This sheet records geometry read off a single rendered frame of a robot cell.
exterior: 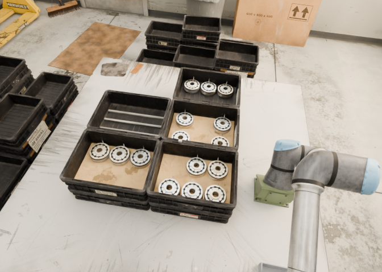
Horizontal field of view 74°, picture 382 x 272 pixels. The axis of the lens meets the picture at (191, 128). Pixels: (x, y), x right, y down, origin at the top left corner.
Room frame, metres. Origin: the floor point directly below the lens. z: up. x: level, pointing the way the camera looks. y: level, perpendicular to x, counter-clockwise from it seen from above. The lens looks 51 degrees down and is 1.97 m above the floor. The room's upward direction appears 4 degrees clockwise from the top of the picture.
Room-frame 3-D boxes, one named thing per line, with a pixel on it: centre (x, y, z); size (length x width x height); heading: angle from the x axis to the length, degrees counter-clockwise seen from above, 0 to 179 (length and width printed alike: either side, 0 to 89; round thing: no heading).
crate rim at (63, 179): (0.63, 0.37, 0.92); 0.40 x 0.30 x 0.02; 84
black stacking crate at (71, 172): (0.63, 0.37, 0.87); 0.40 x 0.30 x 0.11; 84
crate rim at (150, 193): (0.59, -0.03, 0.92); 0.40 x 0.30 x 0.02; 84
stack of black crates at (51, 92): (1.52, 1.24, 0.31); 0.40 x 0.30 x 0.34; 173
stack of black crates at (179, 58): (2.13, 0.00, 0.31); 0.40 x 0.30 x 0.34; 83
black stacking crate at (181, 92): (1.18, -0.09, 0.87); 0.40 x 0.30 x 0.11; 84
